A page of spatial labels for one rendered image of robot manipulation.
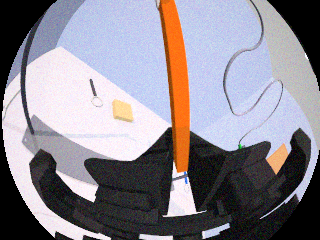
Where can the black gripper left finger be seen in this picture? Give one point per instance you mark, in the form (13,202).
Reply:
(152,171)

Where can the tan rectangular block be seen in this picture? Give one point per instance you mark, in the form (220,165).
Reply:
(122,111)

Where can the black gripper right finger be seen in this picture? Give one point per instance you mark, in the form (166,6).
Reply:
(209,164)

